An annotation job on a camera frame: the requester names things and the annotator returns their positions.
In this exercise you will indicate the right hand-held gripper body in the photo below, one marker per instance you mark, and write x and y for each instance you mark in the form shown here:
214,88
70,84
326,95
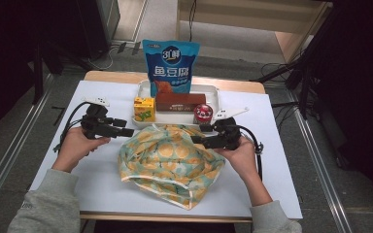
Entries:
230,136

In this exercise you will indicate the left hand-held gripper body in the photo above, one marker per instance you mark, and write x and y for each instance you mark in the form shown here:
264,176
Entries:
95,126

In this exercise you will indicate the red round can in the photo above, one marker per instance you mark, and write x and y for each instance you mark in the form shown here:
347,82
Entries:
203,113

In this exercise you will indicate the yellow drink carton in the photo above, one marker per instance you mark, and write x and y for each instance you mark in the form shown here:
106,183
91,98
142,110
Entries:
144,110

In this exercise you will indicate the white plastic tray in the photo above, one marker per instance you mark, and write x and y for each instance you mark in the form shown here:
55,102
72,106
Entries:
175,118

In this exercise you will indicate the brown drink carton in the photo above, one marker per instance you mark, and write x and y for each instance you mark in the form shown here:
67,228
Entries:
179,102

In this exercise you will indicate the green orange print fabric bag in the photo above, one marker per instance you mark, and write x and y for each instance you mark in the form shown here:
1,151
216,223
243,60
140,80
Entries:
168,165

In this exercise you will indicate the blue snack pouch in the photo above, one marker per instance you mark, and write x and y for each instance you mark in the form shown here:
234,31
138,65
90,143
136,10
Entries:
170,64

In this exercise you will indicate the person's right hand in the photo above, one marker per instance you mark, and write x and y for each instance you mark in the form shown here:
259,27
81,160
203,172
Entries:
244,158

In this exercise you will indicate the person's left hand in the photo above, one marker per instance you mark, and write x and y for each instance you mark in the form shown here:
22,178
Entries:
76,149

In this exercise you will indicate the wooden table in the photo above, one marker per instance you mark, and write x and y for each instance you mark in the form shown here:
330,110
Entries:
110,76

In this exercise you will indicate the white table mat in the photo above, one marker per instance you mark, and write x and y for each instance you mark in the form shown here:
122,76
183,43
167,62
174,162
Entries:
103,191

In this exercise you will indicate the black metal stand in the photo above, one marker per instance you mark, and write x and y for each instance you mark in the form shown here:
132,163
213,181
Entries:
38,74
304,87

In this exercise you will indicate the dark cabinet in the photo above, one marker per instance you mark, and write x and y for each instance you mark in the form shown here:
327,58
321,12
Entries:
100,26

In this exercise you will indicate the metal floor rail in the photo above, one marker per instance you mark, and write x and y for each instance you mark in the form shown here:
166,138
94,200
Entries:
13,145
323,174

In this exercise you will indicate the light wooden desk frame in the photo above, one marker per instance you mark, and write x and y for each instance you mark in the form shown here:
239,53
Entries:
239,16

